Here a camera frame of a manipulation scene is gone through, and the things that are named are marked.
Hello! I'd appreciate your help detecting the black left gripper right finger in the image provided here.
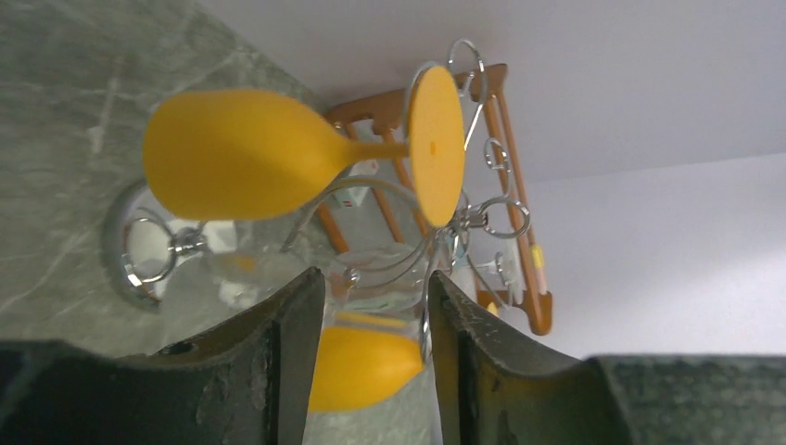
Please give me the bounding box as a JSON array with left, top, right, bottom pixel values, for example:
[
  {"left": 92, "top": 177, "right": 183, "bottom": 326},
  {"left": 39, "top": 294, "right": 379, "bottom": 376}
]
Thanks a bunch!
[{"left": 428, "top": 273, "right": 785, "bottom": 444}]

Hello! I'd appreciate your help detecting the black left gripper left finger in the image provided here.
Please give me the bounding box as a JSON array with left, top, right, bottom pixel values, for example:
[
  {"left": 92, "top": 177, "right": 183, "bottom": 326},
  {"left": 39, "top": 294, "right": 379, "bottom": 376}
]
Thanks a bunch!
[{"left": 1, "top": 267, "right": 325, "bottom": 444}]

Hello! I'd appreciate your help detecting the orange plastic goblet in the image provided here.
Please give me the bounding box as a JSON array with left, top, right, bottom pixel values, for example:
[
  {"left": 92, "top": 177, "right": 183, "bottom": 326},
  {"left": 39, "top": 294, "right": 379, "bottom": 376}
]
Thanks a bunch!
[
  {"left": 309, "top": 311, "right": 425, "bottom": 413},
  {"left": 142, "top": 65, "right": 465, "bottom": 227}
]

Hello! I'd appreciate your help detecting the clear wine glass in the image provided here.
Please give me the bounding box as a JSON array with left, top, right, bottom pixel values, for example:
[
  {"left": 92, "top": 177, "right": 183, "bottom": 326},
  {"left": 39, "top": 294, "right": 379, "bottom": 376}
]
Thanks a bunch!
[{"left": 204, "top": 176, "right": 437, "bottom": 361}]

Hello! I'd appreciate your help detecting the chrome wine glass rack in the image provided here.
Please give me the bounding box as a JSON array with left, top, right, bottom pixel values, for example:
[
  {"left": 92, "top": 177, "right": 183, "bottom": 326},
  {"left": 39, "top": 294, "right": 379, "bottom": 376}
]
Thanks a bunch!
[{"left": 102, "top": 58, "right": 508, "bottom": 310}]

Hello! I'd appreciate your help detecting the orange wooden shelf rack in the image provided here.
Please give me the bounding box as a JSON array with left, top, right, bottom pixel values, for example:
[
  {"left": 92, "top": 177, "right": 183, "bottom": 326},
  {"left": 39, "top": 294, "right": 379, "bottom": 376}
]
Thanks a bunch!
[{"left": 312, "top": 63, "right": 554, "bottom": 337}]

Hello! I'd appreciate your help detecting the blue white blister pack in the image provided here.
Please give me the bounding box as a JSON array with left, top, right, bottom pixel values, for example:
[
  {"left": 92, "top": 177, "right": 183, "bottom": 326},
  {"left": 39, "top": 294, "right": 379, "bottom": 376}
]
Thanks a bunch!
[{"left": 476, "top": 240, "right": 526, "bottom": 306}]

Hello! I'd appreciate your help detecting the yellow pink eraser bar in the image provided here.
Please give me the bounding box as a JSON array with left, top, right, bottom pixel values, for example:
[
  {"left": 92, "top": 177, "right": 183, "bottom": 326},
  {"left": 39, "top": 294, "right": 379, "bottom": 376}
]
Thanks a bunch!
[{"left": 530, "top": 244, "right": 549, "bottom": 295}]

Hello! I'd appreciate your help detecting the small white blue box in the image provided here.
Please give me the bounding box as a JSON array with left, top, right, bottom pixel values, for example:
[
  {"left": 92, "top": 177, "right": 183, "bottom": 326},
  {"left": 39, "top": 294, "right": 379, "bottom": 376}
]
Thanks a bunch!
[{"left": 333, "top": 159, "right": 379, "bottom": 209}]

